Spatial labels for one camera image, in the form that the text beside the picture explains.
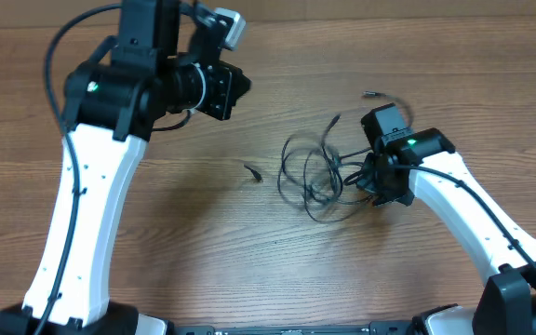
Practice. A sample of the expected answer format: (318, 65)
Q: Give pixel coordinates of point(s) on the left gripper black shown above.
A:
(229, 85)

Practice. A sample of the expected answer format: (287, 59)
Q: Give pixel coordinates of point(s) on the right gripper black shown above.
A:
(367, 183)

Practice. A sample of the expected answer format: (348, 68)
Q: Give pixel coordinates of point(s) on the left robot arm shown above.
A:
(164, 59)

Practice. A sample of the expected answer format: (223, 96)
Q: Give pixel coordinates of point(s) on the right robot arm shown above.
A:
(404, 165)

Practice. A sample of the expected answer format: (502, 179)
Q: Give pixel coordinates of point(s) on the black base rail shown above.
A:
(291, 330)

